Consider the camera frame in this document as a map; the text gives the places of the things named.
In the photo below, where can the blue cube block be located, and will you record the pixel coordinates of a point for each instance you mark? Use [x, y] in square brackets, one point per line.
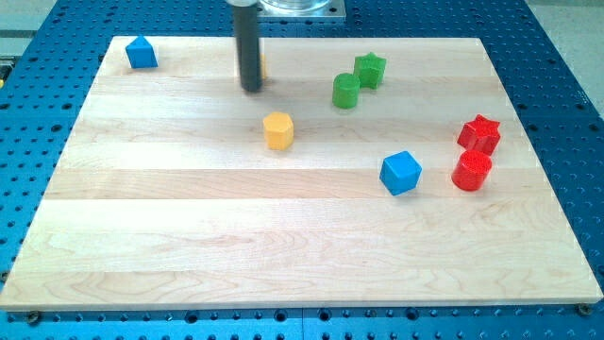
[400, 173]

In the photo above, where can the green cylinder block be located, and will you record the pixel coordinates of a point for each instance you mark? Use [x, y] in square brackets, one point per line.
[345, 92]

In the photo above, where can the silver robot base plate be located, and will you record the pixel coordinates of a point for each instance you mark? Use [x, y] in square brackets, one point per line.
[302, 10]

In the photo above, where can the red star block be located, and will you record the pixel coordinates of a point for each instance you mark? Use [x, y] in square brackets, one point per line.
[480, 134]

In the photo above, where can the yellow heart block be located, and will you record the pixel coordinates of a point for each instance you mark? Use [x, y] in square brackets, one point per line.
[263, 67]

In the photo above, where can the light wooden board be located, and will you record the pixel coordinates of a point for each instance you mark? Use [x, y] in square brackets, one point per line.
[166, 195]

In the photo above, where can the red cylinder block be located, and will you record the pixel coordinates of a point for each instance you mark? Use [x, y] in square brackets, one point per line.
[472, 169]

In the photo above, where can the board corner screw left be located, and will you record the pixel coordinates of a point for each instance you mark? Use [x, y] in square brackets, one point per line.
[33, 317]

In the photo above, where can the green star block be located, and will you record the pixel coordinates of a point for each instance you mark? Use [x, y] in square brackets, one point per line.
[370, 70]

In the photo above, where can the yellow hexagon block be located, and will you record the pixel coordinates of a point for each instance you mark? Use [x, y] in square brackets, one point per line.
[278, 130]

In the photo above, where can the board corner screw right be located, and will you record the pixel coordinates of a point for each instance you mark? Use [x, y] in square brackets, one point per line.
[584, 309]

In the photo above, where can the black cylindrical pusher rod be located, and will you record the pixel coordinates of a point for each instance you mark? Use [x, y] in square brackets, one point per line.
[247, 35]

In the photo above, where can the blue triangle block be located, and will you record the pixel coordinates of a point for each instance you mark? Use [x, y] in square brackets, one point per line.
[141, 54]

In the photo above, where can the board corner screw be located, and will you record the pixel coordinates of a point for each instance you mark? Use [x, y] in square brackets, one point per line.
[584, 309]
[33, 317]

